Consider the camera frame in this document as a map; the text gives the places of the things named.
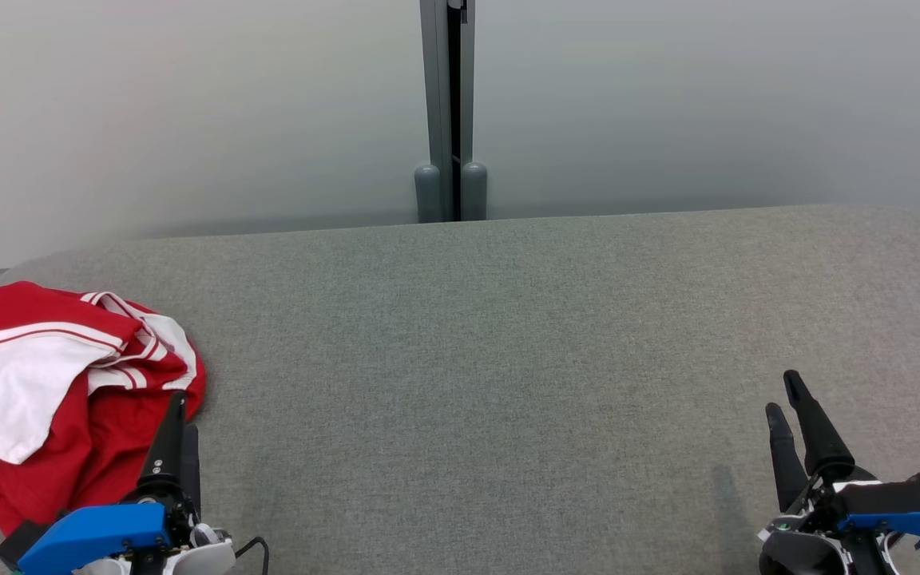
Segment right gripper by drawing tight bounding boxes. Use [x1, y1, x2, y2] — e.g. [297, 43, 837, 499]
[757, 370, 906, 575]

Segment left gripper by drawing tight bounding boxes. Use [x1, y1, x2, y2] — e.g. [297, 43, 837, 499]
[129, 391, 237, 575]

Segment grey metal partition post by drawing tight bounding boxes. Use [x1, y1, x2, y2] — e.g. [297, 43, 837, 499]
[419, 0, 478, 222]

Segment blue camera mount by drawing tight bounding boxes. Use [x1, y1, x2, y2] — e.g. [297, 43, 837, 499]
[834, 476, 920, 553]
[17, 502, 171, 575]

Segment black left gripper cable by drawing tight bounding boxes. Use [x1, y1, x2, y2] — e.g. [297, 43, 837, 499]
[234, 537, 271, 575]

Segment red shorts with white stripe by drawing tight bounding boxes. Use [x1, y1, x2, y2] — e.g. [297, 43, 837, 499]
[0, 382, 207, 537]

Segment red jersey with white sleeves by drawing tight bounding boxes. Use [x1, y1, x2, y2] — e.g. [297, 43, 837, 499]
[0, 281, 207, 466]

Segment blue left camera mount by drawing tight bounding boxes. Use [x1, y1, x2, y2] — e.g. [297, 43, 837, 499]
[17, 502, 171, 575]

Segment blue right camera mount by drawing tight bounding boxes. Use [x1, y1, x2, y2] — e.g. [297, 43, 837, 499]
[834, 476, 920, 553]

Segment grey cylindrical post foot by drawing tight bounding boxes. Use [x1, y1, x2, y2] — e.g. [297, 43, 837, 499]
[414, 164, 443, 224]
[461, 161, 489, 222]

